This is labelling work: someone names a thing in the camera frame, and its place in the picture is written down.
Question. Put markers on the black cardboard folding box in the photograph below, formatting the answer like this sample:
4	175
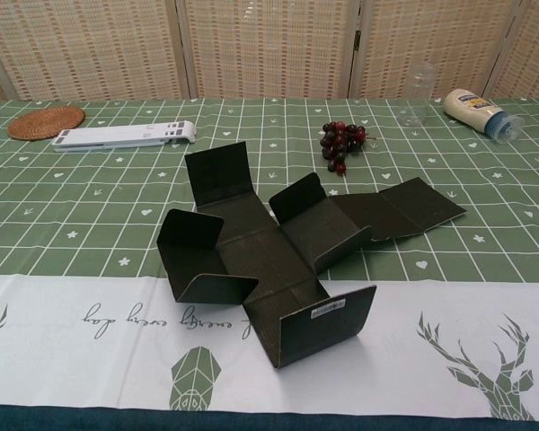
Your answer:
260	251

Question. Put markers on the dark red grape bunch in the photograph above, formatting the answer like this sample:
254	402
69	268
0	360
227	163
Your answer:
337	141

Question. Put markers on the green checked white tablecloth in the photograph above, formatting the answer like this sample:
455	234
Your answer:
386	215

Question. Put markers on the woven bamboo folding screen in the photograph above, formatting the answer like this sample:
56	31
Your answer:
260	45

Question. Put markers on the white folded laptop stand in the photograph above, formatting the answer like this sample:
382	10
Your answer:
117	137

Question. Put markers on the clear plastic cup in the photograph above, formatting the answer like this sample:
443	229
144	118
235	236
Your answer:
415	99

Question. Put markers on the mayonnaise squeeze bottle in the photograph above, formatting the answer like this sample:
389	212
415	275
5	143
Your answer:
467	108

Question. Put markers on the round woven rattan coaster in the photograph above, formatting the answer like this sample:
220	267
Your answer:
45	123

